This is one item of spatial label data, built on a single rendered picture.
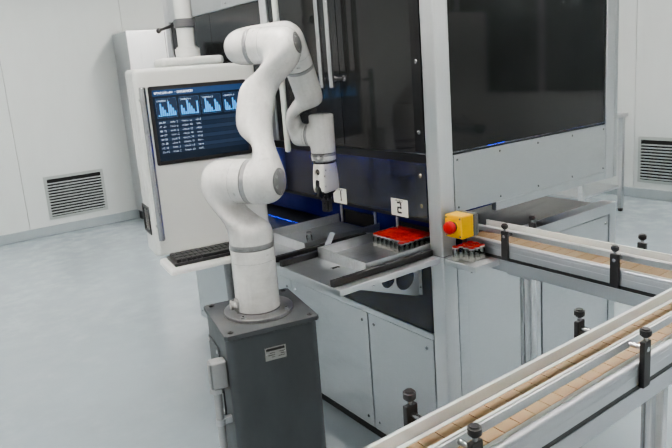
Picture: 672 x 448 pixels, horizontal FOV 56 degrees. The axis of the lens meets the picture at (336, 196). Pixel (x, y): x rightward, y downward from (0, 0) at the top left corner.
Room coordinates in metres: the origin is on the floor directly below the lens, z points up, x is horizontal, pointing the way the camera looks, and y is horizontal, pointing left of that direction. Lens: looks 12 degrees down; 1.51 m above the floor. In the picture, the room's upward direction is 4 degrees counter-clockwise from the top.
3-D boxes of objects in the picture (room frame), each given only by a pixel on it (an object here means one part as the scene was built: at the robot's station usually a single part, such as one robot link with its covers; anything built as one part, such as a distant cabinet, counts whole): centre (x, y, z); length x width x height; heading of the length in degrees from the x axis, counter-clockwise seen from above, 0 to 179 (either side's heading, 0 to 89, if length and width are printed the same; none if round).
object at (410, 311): (2.78, 0.28, 0.73); 1.98 x 0.01 x 0.25; 35
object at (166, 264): (2.48, 0.50, 0.79); 0.45 x 0.28 x 0.03; 117
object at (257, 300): (1.65, 0.24, 0.95); 0.19 x 0.19 x 0.18
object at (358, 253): (2.03, -0.14, 0.90); 0.34 x 0.26 x 0.04; 125
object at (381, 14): (2.16, -0.18, 1.51); 0.43 x 0.01 x 0.59; 35
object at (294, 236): (2.31, 0.06, 0.90); 0.34 x 0.26 x 0.04; 125
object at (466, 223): (1.89, -0.38, 1.00); 0.08 x 0.07 x 0.07; 125
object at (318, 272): (2.13, 0.02, 0.87); 0.70 x 0.48 x 0.02; 35
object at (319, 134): (2.12, 0.03, 1.29); 0.09 x 0.08 x 0.13; 66
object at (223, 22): (2.96, 0.40, 1.51); 0.49 x 0.01 x 0.59; 35
